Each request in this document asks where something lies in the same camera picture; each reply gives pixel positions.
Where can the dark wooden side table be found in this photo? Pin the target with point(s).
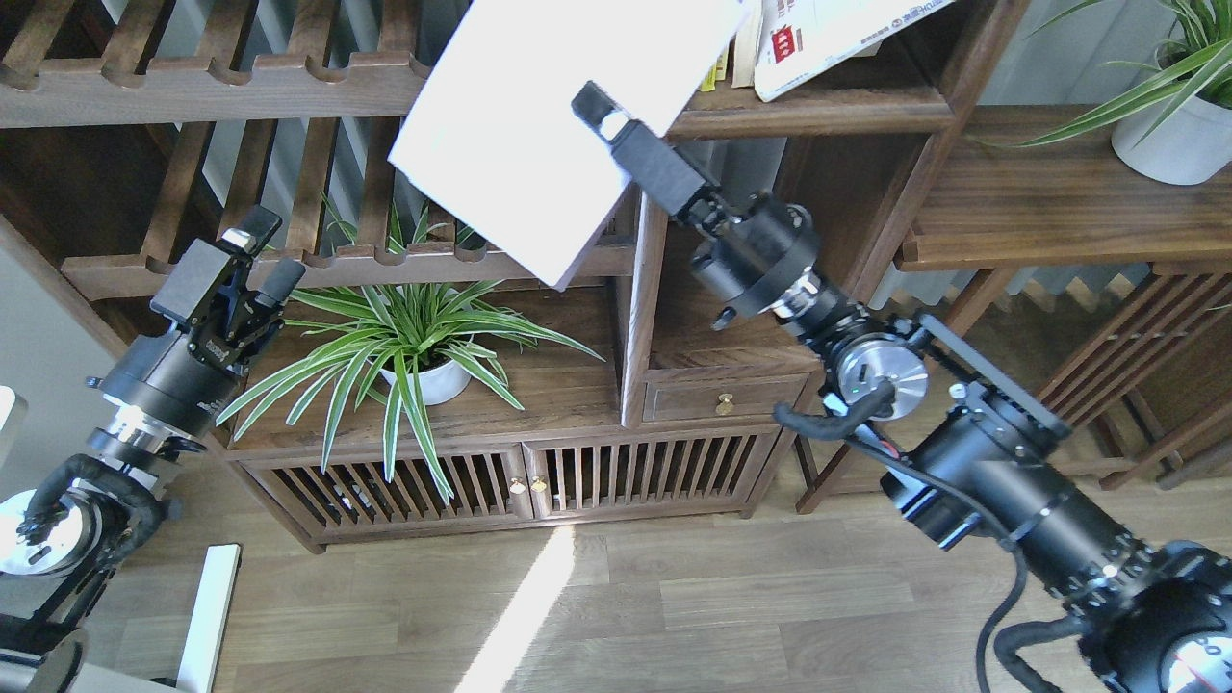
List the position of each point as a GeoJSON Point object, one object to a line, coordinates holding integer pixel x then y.
{"type": "Point", "coordinates": [1149, 378]}

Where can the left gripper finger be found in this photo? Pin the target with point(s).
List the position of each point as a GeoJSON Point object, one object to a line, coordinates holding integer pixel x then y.
{"type": "Point", "coordinates": [253, 233]}
{"type": "Point", "coordinates": [278, 286]}

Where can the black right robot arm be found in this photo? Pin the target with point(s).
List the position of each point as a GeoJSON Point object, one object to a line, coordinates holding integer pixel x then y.
{"type": "Point", "coordinates": [965, 447]}

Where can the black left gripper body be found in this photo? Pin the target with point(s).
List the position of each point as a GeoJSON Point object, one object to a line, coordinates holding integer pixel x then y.
{"type": "Point", "coordinates": [207, 300]}

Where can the pale pink white book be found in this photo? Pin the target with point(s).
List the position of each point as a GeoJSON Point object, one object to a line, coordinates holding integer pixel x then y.
{"type": "Point", "coordinates": [493, 137]}

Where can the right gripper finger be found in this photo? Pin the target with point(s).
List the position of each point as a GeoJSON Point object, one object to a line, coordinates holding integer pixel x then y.
{"type": "Point", "coordinates": [608, 120]}

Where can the dark wooden bookshelf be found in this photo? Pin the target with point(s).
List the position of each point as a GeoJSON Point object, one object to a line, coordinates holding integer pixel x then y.
{"type": "Point", "coordinates": [131, 130]}

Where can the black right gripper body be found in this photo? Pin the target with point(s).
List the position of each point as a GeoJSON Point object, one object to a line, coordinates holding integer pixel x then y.
{"type": "Point", "coordinates": [688, 194]}

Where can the white book red stamp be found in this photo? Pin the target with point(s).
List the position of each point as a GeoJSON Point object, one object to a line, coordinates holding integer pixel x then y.
{"type": "Point", "coordinates": [801, 39]}

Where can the grey white cabinet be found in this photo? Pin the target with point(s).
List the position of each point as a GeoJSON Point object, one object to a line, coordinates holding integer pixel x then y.
{"type": "Point", "coordinates": [52, 342]}

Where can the red planet cover book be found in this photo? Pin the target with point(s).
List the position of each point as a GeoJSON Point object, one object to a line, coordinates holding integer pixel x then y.
{"type": "Point", "coordinates": [745, 52]}

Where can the right slatted cabinet door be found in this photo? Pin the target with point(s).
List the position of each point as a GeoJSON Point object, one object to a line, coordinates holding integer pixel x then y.
{"type": "Point", "coordinates": [647, 475]}

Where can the small wooden drawer brass knob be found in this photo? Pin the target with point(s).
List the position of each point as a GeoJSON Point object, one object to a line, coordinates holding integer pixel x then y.
{"type": "Point", "coordinates": [701, 400]}

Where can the yellow upright book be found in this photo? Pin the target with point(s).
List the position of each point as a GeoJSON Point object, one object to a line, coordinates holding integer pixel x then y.
{"type": "Point", "coordinates": [717, 73]}

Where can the left slatted cabinet door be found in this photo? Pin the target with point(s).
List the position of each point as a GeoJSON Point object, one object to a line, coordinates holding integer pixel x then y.
{"type": "Point", "coordinates": [351, 500]}

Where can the spider plant white pot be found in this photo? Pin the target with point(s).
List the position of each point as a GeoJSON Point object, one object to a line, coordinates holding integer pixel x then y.
{"type": "Point", "coordinates": [1175, 124]}
{"type": "Point", "coordinates": [383, 340]}

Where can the white board on floor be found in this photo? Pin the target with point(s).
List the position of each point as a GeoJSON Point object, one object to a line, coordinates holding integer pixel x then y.
{"type": "Point", "coordinates": [199, 661]}

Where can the right spider plant white pot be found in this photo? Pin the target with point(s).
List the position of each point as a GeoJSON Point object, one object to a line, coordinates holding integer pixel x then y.
{"type": "Point", "coordinates": [1175, 124]}

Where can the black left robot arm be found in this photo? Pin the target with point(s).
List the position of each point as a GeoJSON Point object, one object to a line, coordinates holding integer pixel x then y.
{"type": "Point", "coordinates": [95, 509]}

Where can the slatted cabinet door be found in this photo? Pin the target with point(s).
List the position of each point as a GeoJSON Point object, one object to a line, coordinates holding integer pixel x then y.
{"type": "Point", "coordinates": [647, 475]}
{"type": "Point", "coordinates": [351, 500]}

